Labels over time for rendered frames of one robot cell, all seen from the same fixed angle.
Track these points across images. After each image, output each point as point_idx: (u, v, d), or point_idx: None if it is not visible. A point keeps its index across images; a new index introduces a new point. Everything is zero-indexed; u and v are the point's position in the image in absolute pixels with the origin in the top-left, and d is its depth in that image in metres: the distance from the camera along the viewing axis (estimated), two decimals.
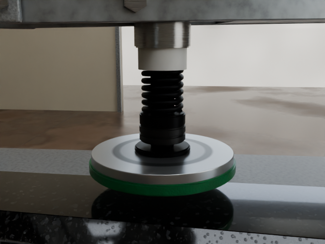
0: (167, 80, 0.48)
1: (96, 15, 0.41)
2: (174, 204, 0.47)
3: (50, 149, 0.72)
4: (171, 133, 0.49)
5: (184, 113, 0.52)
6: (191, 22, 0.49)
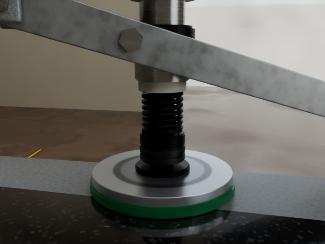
0: (167, 102, 0.48)
1: (90, 43, 0.41)
2: (134, 236, 0.40)
3: (29, 158, 0.67)
4: (171, 153, 0.50)
5: (184, 133, 0.52)
6: None
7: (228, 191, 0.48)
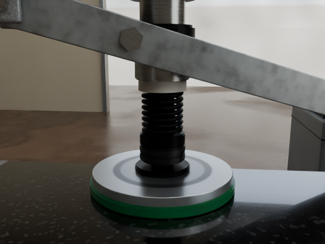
0: (167, 102, 0.48)
1: (90, 42, 0.41)
2: None
3: None
4: (171, 153, 0.50)
5: (184, 133, 0.52)
6: None
7: None
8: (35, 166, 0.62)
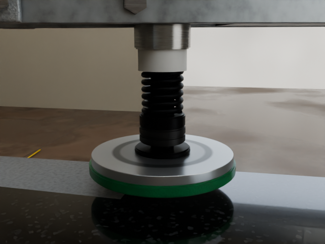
0: (167, 82, 0.48)
1: (96, 16, 0.41)
2: (132, 236, 0.40)
3: (28, 158, 0.67)
4: (171, 134, 0.49)
5: (184, 114, 0.52)
6: None
7: (94, 171, 0.48)
8: None
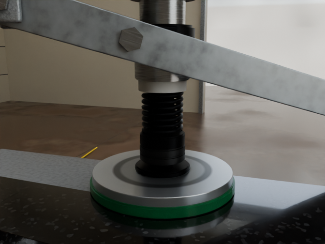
0: (167, 102, 0.48)
1: (90, 42, 0.41)
2: None
3: None
4: (171, 153, 0.50)
5: (184, 133, 0.52)
6: None
7: (172, 208, 0.43)
8: (295, 189, 0.52)
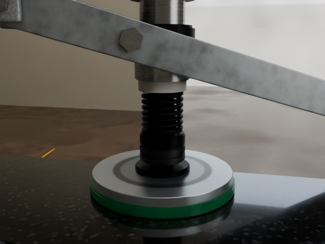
0: (167, 102, 0.48)
1: (90, 42, 0.41)
2: (171, 241, 0.39)
3: (55, 158, 0.67)
4: (171, 153, 0.50)
5: (184, 133, 0.52)
6: None
7: None
8: None
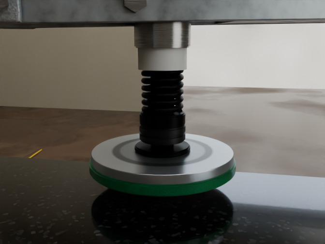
0: (167, 80, 0.48)
1: (96, 15, 0.41)
2: (135, 237, 0.39)
3: (30, 158, 0.67)
4: (171, 133, 0.49)
5: (184, 113, 0.52)
6: (191, 22, 0.49)
7: (225, 174, 0.47)
8: None
